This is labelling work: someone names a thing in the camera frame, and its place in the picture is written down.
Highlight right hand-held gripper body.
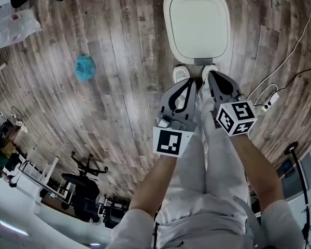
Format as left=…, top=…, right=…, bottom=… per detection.
left=211, top=97, right=258, bottom=137

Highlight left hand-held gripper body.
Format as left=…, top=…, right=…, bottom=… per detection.
left=152, top=112, right=197, bottom=158

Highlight white pedal trash bin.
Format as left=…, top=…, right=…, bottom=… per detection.
left=162, top=0, right=233, bottom=66

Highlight person's left forearm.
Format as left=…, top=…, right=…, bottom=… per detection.
left=129, top=153, right=181, bottom=217

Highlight person's right forearm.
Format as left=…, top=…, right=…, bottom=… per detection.
left=230, top=132, right=286, bottom=217

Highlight person's right white shoe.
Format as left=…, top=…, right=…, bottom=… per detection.
left=202, top=63, right=219, bottom=87

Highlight person's white shoe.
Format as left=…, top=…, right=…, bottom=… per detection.
left=173, top=64, right=190, bottom=84
left=202, top=63, right=219, bottom=87

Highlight person's left white shoe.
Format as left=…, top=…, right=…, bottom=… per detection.
left=173, top=64, right=190, bottom=84

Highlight person's light grey trousers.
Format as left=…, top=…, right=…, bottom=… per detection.
left=159, top=83, right=249, bottom=199

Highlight white power strip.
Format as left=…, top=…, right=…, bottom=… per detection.
left=261, top=91, right=280, bottom=112

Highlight blue container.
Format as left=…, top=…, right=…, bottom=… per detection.
left=281, top=159, right=296, bottom=178

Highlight blue crumpled ball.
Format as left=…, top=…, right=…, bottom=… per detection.
left=74, top=53, right=97, bottom=83

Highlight person's white shirt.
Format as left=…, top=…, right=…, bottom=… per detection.
left=111, top=193, right=305, bottom=249

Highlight black pedestal fan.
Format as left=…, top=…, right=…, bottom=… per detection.
left=284, top=141, right=311, bottom=246

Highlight black floor cable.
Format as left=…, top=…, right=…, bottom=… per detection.
left=252, top=60, right=311, bottom=107

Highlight white floor cable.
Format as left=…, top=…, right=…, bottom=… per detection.
left=247, top=0, right=311, bottom=107

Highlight white frame table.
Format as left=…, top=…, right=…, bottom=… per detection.
left=14, top=156, right=77, bottom=210

